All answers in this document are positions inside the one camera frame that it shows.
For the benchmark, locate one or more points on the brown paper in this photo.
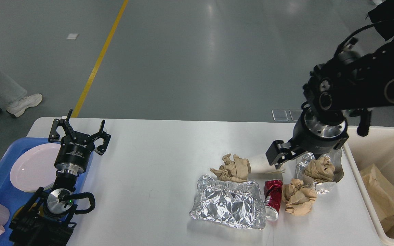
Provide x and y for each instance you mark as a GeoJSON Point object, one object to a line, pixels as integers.
{"type": "Point", "coordinates": [235, 170]}
{"type": "Point", "coordinates": [299, 200]}
{"type": "Point", "coordinates": [320, 170]}

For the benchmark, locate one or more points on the teal mug yellow inside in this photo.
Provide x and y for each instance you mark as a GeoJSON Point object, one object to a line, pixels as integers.
{"type": "Point", "coordinates": [25, 210]}

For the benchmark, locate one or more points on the crushed red soda can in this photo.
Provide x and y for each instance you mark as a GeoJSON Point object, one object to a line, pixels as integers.
{"type": "Point", "coordinates": [273, 190]}

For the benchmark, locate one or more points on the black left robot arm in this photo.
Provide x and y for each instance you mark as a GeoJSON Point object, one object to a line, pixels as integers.
{"type": "Point", "coordinates": [45, 220]}

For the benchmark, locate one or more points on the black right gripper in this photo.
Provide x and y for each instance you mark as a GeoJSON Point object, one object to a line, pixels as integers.
{"type": "Point", "coordinates": [309, 135]}

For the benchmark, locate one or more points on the large foil sheet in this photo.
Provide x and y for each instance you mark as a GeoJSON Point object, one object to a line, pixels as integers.
{"type": "Point", "coordinates": [232, 204]}

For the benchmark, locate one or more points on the clear floor plate left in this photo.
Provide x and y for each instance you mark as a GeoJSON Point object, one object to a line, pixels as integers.
{"type": "Point", "coordinates": [280, 115]}

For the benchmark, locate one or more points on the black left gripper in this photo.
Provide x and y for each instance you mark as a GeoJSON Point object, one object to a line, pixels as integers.
{"type": "Point", "coordinates": [74, 155]}

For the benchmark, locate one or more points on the brown paper bag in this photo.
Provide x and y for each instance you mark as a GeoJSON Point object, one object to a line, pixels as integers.
{"type": "Point", "coordinates": [381, 193]}
{"type": "Point", "coordinates": [371, 171]}

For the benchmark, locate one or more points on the white paper cup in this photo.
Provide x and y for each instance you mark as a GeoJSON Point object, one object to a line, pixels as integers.
{"type": "Point", "coordinates": [260, 164]}

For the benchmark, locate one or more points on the small crumpled foil sheet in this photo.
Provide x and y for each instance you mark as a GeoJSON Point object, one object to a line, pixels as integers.
{"type": "Point", "coordinates": [324, 187]}

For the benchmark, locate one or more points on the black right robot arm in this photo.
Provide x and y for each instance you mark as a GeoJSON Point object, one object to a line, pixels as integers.
{"type": "Point", "coordinates": [348, 85]}

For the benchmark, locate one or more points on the pink plate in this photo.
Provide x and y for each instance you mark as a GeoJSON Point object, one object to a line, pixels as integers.
{"type": "Point", "coordinates": [35, 168]}

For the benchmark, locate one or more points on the clear floor plate right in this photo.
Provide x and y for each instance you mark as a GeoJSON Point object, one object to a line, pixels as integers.
{"type": "Point", "coordinates": [295, 114]}

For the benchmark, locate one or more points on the clear floor plate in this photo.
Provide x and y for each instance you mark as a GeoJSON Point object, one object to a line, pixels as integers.
{"type": "Point", "coordinates": [295, 114]}
{"type": "Point", "coordinates": [280, 115]}

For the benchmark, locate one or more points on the beige plastic bin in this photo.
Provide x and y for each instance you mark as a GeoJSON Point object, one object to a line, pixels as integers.
{"type": "Point", "coordinates": [377, 148]}

